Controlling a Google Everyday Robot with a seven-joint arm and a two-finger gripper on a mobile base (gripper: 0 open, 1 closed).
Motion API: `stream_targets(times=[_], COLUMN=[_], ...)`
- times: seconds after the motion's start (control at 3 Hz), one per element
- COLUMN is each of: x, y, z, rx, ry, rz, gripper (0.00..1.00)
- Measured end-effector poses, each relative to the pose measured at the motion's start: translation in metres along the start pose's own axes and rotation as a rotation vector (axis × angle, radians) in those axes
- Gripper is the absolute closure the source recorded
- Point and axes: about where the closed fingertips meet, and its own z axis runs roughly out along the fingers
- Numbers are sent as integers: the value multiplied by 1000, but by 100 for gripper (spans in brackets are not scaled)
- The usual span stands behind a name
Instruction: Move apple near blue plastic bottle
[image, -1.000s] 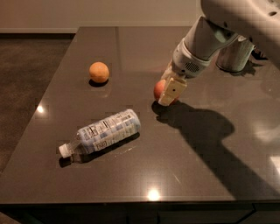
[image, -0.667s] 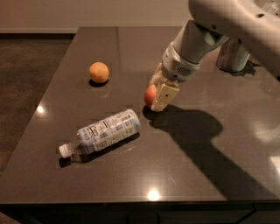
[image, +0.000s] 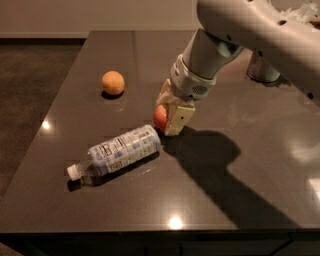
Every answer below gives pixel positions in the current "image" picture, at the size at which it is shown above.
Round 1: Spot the red apple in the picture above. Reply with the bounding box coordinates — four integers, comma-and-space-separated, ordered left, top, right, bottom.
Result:
153, 105, 168, 133

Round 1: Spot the orange fruit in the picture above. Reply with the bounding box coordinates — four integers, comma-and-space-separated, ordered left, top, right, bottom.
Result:
102, 71, 125, 96

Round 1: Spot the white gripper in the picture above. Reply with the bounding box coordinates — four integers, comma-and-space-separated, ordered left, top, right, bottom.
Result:
156, 54, 216, 136

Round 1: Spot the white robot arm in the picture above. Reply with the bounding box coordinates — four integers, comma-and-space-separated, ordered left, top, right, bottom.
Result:
153, 0, 320, 136

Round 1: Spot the blue label plastic bottle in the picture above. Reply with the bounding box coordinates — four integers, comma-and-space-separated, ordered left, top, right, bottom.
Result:
67, 125, 161, 181

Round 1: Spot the grey metal cup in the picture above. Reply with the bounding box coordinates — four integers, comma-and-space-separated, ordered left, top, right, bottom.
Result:
247, 52, 280, 83

